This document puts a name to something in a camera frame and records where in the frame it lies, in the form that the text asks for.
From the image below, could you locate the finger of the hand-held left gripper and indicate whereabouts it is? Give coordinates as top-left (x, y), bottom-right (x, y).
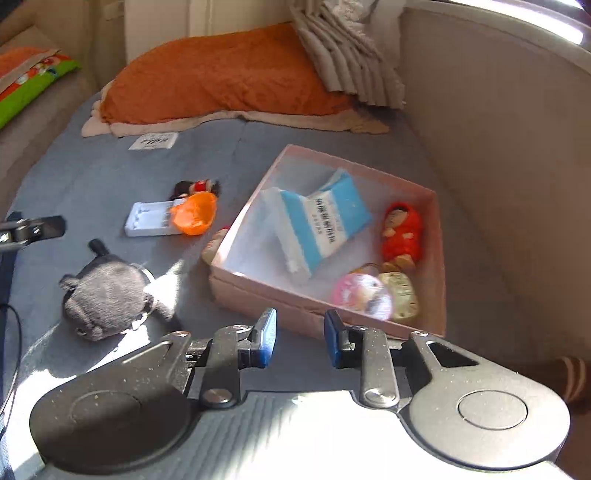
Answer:
top-left (0, 215), bottom-right (66, 252)

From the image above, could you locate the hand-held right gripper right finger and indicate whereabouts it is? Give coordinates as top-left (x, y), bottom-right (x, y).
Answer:
top-left (324, 309), bottom-right (481, 410)

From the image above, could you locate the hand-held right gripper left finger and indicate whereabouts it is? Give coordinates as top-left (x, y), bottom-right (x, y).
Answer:
top-left (139, 308), bottom-right (278, 410)

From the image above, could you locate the pink cardboard box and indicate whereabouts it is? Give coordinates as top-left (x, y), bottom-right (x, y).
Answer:
top-left (209, 144), bottom-right (448, 340)

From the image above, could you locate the pink round toy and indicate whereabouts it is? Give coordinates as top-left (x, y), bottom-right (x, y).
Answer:
top-left (331, 272), bottom-right (393, 321)

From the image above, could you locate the yellow round toy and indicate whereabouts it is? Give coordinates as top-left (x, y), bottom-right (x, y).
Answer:
top-left (378, 272), bottom-right (421, 323)

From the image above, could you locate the dark grey plush toy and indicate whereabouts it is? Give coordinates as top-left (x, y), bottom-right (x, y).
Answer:
top-left (59, 239), bottom-right (183, 342)

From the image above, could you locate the white battery charger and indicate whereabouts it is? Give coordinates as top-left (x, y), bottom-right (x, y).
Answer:
top-left (124, 200), bottom-right (188, 238)

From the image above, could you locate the blue and white packet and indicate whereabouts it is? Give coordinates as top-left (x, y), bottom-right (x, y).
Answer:
top-left (261, 168), bottom-right (375, 281)

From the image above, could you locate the red doll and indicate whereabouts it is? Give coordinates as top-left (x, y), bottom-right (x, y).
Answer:
top-left (381, 200), bottom-right (424, 273)

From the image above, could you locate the orange plastic toy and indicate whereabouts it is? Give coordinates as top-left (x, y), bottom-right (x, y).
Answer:
top-left (169, 191), bottom-right (218, 236)

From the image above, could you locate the small black toy figure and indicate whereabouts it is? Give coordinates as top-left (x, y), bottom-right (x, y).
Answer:
top-left (174, 179), bottom-right (221, 201)

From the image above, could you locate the grey fleece blanket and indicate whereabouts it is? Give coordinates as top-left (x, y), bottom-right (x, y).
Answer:
top-left (0, 88), bottom-right (525, 480)

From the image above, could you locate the beige sofa cushion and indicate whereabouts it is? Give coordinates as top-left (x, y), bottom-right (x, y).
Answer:
top-left (0, 74), bottom-right (99, 195)

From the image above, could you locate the white paper label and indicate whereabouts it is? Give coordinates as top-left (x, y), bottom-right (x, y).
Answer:
top-left (128, 132), bottom-right (179, 151)

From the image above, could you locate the green printed pillow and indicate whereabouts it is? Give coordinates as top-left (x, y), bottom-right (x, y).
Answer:
top-left (0, 46), bottom-right (82, 131)

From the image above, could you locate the beige cloth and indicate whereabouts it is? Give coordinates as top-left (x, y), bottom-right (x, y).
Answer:
top-left (82, 85), bottom-right (391, 139)

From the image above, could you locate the orange pillow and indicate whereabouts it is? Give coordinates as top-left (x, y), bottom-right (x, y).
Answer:
top-left (100, 22), bottom-right (357, 126)

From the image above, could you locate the brown striped fuzzy cloth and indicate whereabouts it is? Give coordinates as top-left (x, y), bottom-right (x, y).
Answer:
top-left (554, 355), bottom-right (591, 409)

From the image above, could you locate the grey pleated cloth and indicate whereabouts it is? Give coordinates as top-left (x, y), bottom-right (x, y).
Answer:
top-left (290, 0), bottom-right (408, 110)

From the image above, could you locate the dark blue strap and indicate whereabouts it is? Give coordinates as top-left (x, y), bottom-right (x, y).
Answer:
top-left (0, 211), bottom-right (23, 324)

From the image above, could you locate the black cable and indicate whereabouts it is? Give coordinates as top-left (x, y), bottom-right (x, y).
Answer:
top-left (0, 300), bottom-right (25, 421)

